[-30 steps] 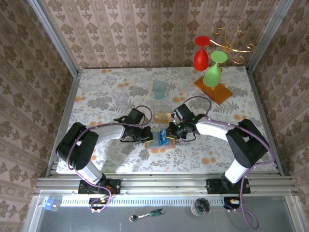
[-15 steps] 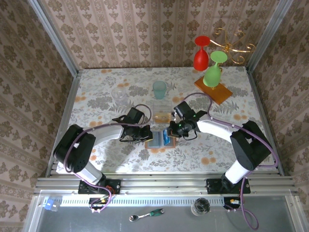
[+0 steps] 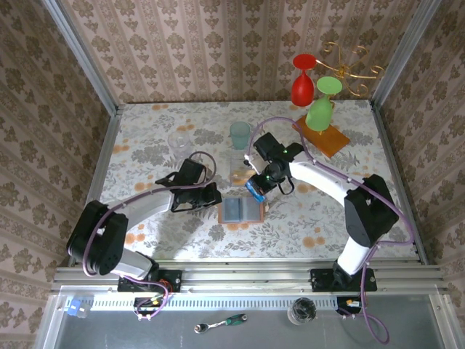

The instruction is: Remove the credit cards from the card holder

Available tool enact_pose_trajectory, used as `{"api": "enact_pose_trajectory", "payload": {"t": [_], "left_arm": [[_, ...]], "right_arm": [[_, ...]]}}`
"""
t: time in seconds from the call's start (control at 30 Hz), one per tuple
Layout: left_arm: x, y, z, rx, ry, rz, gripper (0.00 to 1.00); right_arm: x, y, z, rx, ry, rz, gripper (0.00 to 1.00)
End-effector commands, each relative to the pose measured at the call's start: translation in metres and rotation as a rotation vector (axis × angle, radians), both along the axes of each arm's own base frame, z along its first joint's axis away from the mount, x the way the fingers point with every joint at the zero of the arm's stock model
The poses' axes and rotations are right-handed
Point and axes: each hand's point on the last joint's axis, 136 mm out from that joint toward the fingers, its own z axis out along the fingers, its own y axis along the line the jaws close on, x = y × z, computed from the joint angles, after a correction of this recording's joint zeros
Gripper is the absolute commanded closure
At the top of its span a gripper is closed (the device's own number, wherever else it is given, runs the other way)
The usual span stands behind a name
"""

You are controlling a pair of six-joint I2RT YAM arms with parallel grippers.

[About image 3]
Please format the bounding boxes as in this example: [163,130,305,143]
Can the clear acrylic box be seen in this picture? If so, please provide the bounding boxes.
[227,148,259,186]

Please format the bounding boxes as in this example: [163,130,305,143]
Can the frosted teal cup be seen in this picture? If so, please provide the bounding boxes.
[228,121,252,150]

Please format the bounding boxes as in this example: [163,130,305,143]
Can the floral tablecloth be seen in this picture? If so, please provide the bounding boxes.
[84,101,419,261]

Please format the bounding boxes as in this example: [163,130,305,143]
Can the orange wooden rack base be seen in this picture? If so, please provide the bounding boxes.
[292,114,352,159]

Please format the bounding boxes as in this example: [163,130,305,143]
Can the clear drinking glass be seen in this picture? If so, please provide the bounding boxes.
[166,130,193,161]

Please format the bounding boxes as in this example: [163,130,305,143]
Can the green wine glass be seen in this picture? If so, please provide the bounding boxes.
[304,76,344,132]

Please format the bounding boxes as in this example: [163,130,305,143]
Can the red wine glass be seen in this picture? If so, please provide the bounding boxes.
[290,53,316,108]

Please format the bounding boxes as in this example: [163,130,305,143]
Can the black power connector block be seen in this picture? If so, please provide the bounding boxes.
[133,296,165,316]
[336,296,364,316]

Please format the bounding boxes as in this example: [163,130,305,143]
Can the clear glass jar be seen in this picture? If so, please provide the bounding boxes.
[286,297,318,326]

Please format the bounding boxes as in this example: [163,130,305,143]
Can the grey metal tray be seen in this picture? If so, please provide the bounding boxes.
[36,286,457,349]

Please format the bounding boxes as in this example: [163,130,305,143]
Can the blue and clear plastic connector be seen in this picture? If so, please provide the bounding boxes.
[66,298,92,319]

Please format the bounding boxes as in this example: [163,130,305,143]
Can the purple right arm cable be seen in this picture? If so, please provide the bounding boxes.
[246,117,415,345]

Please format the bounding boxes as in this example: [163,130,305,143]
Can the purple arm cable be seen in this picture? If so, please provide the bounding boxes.
[246,117,415,345]
[82,151,218,321]

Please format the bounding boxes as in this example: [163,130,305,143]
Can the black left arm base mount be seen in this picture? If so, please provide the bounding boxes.
[117,267,182,294]

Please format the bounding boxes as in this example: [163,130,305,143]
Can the aluminium frame rail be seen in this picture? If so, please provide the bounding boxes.
[50,258,450,295]

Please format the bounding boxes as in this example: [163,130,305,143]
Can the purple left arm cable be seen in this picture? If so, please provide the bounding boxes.
[82,151,218,321]

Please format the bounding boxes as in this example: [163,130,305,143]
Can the aluminium table side rail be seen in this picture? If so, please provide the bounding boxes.
[369,100,429,265]
[68,105,123,266]

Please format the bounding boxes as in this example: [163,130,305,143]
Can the perforated metal cable duct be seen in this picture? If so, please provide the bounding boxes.
[89,294,349,312]

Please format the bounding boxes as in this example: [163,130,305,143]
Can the gold wire glass rack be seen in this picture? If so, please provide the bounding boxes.
[314,41,385,97]

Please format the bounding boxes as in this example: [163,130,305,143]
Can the green handled ratchet wrench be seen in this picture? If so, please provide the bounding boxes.
[193,313,248,334]

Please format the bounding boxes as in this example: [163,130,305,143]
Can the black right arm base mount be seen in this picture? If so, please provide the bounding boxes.
[310,268,378,294]

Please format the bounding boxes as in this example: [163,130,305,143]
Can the aluminium corner post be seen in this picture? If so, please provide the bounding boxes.
[39,0,121,117]
[369,0,442,107]

